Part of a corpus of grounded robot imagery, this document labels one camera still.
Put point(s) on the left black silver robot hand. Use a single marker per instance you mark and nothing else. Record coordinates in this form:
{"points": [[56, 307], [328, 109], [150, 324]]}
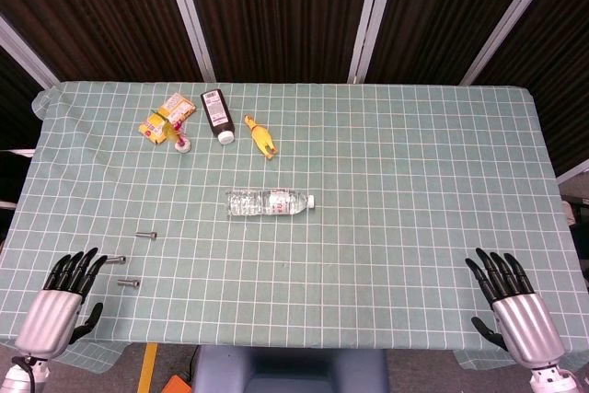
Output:
{"points": [[46, 319]]}

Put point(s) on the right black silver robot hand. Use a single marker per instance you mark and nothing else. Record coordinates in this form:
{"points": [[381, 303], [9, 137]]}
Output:
{"points": [[529, 324]]}

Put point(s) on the metal bolt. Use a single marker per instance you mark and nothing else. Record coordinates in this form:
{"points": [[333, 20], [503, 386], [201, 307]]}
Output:
{"points": [[129, 282], [147, 235], [117, 259]]}

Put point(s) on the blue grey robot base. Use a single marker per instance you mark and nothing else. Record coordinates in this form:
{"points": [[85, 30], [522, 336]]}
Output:
{"points": [[290, 370]]}

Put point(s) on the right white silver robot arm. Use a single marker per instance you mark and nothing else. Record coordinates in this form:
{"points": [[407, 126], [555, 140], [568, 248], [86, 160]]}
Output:
{"points": [[552, 379]]}

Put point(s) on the yellow floor tape strip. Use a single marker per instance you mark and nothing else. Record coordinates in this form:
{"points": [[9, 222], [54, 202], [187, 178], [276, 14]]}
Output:
{"points": [[147, 367]]}

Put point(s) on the dark equipment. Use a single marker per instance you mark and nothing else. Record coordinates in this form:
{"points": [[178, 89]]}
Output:
{"points": [[577, 211]]}

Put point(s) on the orange box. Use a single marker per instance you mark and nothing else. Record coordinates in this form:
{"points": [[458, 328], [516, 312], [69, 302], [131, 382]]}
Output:
{"points": [[177, 384]]}

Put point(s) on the green checked tablecloth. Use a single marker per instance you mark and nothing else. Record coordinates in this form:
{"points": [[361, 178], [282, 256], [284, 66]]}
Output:
{"points": [[368, 227]]}

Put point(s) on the yellow pink feather shuttlecock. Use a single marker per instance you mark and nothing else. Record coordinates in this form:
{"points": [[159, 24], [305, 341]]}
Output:
{"points": [[181, 144]]}

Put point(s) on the yellow snack packet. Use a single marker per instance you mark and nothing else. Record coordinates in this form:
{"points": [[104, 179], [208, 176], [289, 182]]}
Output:
{"points": [[172, 110]]}

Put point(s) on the clear plastic water bottle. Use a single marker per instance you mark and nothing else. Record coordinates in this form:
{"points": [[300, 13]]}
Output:
{"points": [[262, 202]]}

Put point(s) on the dark brown bottle white cap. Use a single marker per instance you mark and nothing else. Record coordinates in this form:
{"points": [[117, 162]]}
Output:
{"points": [[216, 112]]}

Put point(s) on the yellow rubber chicken toy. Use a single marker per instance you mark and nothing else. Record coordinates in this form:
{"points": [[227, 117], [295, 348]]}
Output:
{"points": [[262, 137]]}

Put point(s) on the white partition post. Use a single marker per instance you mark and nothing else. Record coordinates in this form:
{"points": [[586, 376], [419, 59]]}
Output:
{"points": [[188, 20], [370, 20], [23, 54], [511, 20], [573, 173]]}

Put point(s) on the white shelf rail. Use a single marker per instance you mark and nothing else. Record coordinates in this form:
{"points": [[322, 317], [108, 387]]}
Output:
{"points": [[18, 153]]}

